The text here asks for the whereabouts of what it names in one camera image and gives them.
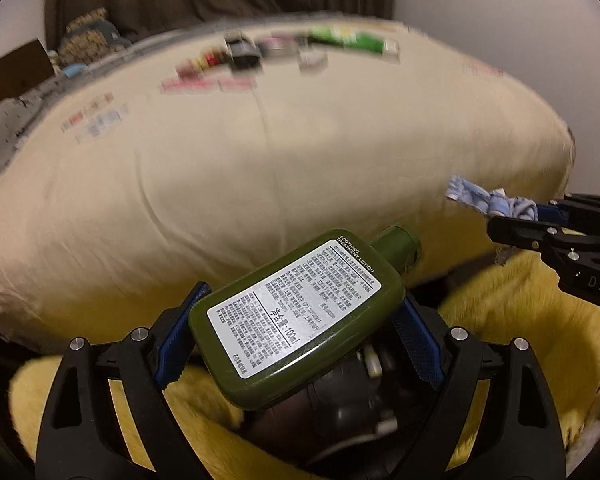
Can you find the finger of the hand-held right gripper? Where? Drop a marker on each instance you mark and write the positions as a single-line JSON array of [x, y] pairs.
[[552, 212], [517, 232]]

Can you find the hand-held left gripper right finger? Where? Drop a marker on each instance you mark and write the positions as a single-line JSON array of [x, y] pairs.
[[420, 345]]

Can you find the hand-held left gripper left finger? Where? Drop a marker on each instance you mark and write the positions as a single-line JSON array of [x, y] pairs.
[[180, 330]]

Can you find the blue white cloth piece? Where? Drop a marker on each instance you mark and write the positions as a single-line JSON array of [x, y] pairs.
[[480, 200]]

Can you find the green lotion bottle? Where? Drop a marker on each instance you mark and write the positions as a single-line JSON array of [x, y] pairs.
[[290, 320]]

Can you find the cream printed bed sheet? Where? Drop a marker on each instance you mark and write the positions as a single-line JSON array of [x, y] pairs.
[[280, 160]]

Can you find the green tube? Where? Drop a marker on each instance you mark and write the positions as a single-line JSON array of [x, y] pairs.
[[350, 40]]

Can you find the grey printed blanket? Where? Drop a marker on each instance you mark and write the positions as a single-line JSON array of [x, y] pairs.
[[10, 130]]

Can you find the white small packet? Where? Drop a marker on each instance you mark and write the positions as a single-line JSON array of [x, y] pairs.
[[312, 59]]

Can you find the small blue cloth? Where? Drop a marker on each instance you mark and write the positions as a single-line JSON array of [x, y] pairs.
[[75, 71]]

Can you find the black small box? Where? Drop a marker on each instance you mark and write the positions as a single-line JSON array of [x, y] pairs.
[[242, 50]]

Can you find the grey pink packet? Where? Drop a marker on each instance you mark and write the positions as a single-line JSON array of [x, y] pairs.
[[280, 46]]

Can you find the wooden headboard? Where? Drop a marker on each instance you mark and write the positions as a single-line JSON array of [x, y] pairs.
[[15, 72]]

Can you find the grey brown plush toy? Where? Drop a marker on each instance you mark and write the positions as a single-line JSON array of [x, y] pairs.
[[90, 35]]

